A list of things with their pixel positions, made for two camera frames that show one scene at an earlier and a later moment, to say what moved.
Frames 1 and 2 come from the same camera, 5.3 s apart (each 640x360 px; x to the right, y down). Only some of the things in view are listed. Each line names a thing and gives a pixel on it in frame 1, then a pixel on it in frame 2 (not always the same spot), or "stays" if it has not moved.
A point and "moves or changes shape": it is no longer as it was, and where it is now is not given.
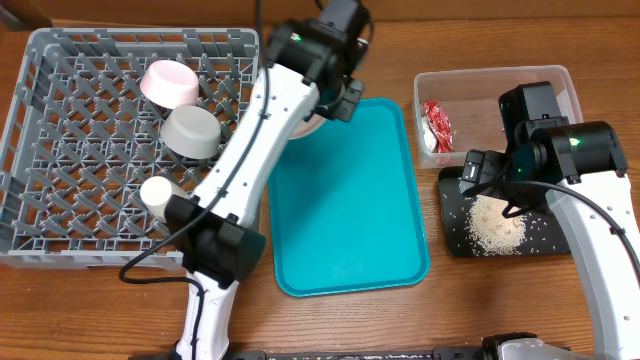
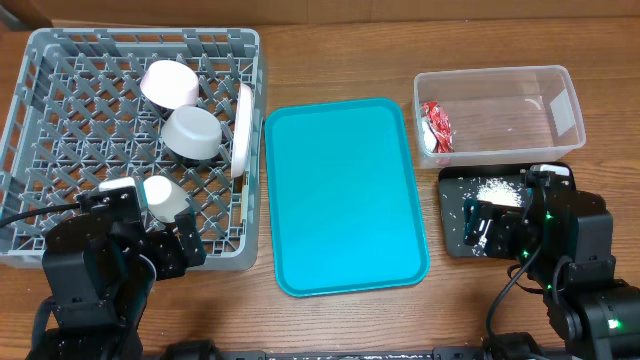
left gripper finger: [349, 101] → [190, 240]
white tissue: [430, 139] stays
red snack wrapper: [441, 126] stays
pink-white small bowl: [169, 84] stays
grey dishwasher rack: [92, 115] stays
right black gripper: [476, 170] → [500, 230]
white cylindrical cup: [155, 192] stays
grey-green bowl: [191, 132] stays
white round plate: [307, 126] moves or changes shape
